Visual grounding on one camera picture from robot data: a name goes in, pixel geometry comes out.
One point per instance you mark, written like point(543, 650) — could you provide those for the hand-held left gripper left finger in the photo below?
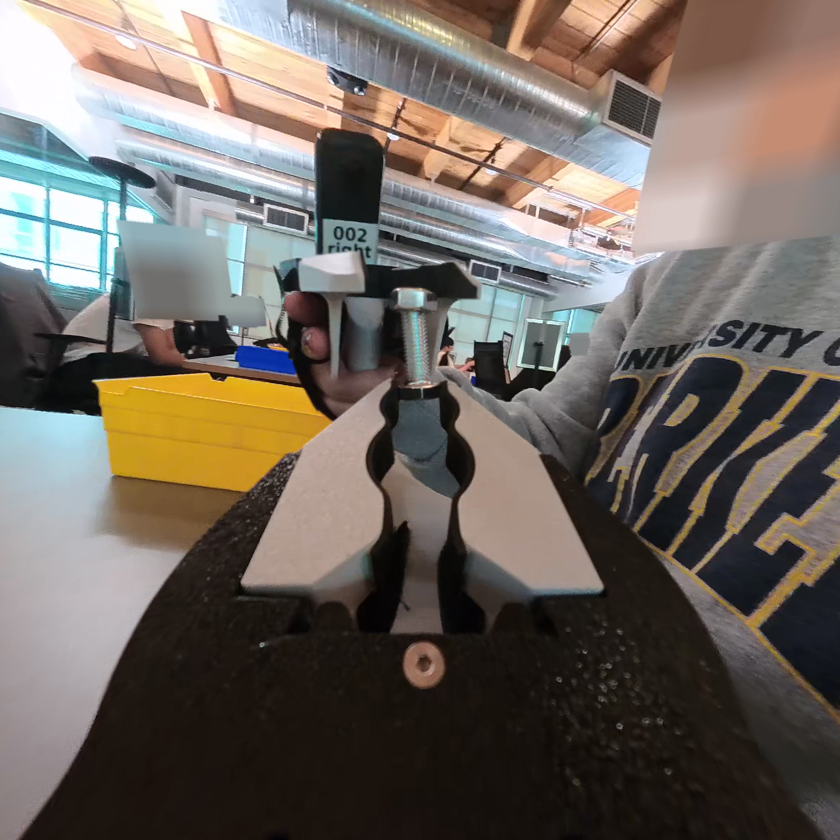
point(315, 525)

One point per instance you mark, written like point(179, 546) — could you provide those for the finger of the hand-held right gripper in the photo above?
point(453, 279)
point(331, 272)

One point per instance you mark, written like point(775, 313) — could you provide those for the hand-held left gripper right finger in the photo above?
point(525, 525)

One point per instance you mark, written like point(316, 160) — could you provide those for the silver hex bolt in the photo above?
point(415, 341)

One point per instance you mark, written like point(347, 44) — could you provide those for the person's right forearm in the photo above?
point(525, 413)

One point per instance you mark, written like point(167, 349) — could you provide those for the person's right hand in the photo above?
point(312, 328)

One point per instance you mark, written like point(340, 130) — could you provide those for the blue plastic bin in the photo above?
point(262, 358)

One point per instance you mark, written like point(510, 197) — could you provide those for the yellow plastic bin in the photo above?
point(197, 433)

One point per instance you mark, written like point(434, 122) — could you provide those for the white vent grille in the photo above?
point(631, 105)

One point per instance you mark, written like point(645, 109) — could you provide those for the dark padded chair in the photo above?
point(26, 328)

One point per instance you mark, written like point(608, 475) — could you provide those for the black ceiling camera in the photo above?
point(346, 80)

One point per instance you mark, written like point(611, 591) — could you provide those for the silver air duct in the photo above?
point(459, 65)

